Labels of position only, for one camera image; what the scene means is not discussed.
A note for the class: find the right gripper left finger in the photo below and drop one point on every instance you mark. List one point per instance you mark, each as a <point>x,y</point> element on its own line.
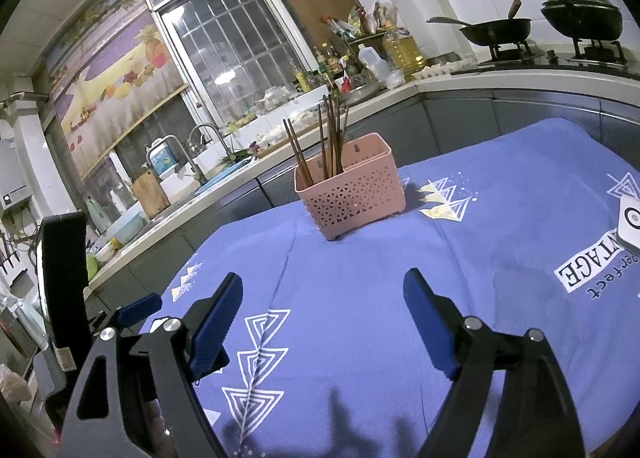
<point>121,375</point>

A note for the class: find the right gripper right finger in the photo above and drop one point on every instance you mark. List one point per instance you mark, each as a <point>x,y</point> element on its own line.
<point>536,416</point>

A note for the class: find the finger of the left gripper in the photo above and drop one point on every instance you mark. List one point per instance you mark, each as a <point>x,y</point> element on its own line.
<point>133,313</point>

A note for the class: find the chrome kitchen faucet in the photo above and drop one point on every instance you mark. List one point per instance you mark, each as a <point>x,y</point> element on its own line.
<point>165,155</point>

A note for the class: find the barred kitchen window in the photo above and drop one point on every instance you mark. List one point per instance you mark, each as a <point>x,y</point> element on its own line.
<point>236,50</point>

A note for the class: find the wooden cutting board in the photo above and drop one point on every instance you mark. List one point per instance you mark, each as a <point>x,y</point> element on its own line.
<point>146,188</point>

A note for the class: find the white tag on table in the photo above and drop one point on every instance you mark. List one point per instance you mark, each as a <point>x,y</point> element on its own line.
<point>628,227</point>

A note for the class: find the pink perforated utensil basket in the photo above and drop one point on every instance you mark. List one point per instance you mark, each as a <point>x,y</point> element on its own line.
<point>367,190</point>

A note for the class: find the white plastic jug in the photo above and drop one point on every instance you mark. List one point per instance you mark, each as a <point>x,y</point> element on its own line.
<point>370,58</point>

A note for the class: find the yellow cooking oil bottle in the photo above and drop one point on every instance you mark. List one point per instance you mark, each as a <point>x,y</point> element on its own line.
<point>400,45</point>

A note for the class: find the black wok on stove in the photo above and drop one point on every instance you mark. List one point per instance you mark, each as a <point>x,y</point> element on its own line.
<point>510,30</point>

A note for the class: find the lidded black pot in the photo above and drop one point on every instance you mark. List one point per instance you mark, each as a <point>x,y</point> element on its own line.
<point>597,20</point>

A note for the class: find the fruit wall poster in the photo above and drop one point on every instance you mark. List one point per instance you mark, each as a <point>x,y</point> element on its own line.
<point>108,71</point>

